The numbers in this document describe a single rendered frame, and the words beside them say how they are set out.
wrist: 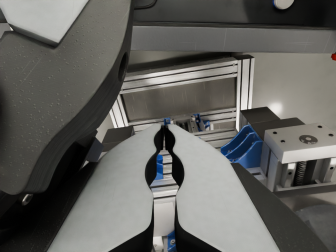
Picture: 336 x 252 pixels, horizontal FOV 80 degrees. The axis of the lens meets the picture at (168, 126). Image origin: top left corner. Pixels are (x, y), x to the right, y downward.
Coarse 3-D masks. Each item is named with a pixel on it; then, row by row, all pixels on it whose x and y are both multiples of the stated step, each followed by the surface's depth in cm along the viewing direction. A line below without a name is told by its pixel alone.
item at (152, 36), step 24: (0, 24) 33; (144, 24) 34; (168, 24) 34; (192, 24) 34; (216, 24) 34; (240, 24) 34; (264, 24) 43; (288, 24) 45; (144, 48) 35; (168, 48) 35; (192, 48) 35; (216, 48) 36; (240, 48) 36; (264, 48) 36; (288, 48) 36; (312, 48) 36
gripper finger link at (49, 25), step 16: (0, 0) 5; (16, 0) 5; (32, 0) 5; (48, 0) 5; (64, 0) 5; (80, 0) 5; (16, 16) 5; (32, 16) 5; (48, 16) 5; (64, 16) 5; (32, 32) 5; (48, 32) 5; (64, 32) 5
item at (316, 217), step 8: (304, 208) 44; (312, 208) 43; (320, 208) 43; (328, 208) 43; (304, 216) 43; (312, 216) 42; (320, 216) 42; (328, 216) 41; (312, 224) 42; (320, 224) 41; (328, 224) 41; (320, 232) 40; (328, 232) 40; (328, 240) 39; (328, 248) 38
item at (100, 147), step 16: (0, 112) 4; (80, 144) 8; (96, 144) 10; (64, 160) 8; (80, 160) 9; (96, 160) 11; (64, 176) 9; (0, 192) 4; (48, 192) 8; (0, 208) 5; (16, 208) 6; (32, 208) 7; (0, 224) 5; (16, 224) 6; (0, 240) 5
